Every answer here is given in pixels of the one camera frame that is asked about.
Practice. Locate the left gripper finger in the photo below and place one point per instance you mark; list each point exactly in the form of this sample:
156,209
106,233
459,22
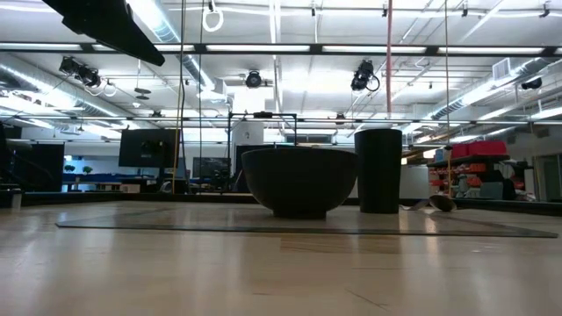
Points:
88,26
127,19

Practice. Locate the black bowl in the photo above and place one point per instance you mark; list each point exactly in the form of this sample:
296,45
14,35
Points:
298,184

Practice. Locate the orange straw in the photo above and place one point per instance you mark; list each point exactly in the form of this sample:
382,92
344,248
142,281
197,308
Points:
389,52

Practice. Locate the tall black cup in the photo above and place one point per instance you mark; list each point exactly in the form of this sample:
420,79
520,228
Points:
378,171

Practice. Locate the iridescent rainbow utensil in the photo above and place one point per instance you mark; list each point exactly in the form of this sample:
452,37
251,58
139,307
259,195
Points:
415,205

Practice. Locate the dark metal spoon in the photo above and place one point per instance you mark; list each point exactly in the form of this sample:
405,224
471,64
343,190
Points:
442,203

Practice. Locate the small green potted plant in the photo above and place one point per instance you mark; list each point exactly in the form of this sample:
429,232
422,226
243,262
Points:
87,169
69,168

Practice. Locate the small dark screen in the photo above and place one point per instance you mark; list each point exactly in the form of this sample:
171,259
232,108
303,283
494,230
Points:
211,167

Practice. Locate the black overhead light bar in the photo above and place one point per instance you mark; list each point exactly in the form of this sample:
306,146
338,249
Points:
316,49

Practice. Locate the grey-bordered clear placemat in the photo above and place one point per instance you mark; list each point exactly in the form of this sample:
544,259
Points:
175,219

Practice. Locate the storage shelf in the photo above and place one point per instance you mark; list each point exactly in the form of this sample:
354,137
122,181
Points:
465,160

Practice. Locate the red storage bin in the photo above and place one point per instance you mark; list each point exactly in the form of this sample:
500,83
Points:
483,149

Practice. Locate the silver ventilation duct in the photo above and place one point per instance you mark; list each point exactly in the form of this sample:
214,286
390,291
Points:
167,30

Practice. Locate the black ceiling camera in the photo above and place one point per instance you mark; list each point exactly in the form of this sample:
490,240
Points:
253,80
362,74
83,74
532,83

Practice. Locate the black wall monitor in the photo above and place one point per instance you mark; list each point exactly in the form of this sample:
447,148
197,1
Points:
147,149

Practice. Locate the distant black frame rig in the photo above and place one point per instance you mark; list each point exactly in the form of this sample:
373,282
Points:
263,115

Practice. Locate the small white post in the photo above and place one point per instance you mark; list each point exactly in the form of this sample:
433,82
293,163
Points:
16,199

